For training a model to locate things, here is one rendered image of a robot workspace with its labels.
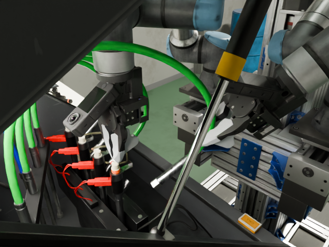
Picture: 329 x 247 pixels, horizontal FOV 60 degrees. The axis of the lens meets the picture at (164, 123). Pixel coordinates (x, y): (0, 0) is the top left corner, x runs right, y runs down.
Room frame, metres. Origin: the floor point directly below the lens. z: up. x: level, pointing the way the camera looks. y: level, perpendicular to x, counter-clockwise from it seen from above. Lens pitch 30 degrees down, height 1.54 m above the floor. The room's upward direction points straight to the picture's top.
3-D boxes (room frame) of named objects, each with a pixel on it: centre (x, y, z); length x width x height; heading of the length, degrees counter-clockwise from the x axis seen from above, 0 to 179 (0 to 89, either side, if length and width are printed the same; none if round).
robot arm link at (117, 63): (0.52, 0.10, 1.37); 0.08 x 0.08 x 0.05
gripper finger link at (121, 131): (0.49, 0.09, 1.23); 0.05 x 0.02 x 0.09; 41
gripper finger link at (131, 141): (0.51, 0.08, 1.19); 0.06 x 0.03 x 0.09; 131
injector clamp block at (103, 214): (0.59, 0.19, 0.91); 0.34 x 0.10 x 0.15; 41
